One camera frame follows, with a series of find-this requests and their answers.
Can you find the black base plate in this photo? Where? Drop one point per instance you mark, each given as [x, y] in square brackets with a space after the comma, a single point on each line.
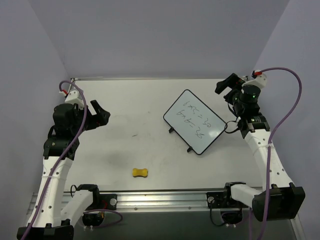
[222, 200]
[108, 201]

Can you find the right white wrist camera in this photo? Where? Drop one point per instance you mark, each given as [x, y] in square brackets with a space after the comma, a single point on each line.
[259, 79]

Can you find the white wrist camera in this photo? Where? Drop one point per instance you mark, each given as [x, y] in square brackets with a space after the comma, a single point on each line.
[259, 79]
[73, 97]

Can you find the small black-framed whiteboard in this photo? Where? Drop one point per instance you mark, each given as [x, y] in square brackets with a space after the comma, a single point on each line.
[195, 123]

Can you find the yellow bone-shaped eraser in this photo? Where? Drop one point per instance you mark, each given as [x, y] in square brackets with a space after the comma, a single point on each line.
[140, 172]

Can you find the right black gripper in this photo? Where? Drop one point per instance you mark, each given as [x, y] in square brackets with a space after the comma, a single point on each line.
[231, 87]

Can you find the aluminium front rail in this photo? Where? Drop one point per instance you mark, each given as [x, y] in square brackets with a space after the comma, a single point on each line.
[129, 202]

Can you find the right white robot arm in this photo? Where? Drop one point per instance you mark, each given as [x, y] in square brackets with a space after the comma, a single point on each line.
[279, 198]

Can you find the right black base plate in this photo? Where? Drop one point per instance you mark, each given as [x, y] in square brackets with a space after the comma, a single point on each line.
[222, 200]

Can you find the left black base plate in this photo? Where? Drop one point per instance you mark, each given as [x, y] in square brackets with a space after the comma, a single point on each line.
[108, 201]

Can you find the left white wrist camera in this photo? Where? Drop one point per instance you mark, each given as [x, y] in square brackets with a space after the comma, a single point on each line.
[73, 97]

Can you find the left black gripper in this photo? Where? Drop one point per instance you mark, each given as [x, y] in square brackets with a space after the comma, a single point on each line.
[92, 116]

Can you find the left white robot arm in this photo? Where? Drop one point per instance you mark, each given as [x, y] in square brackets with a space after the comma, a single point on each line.
[48, 221]

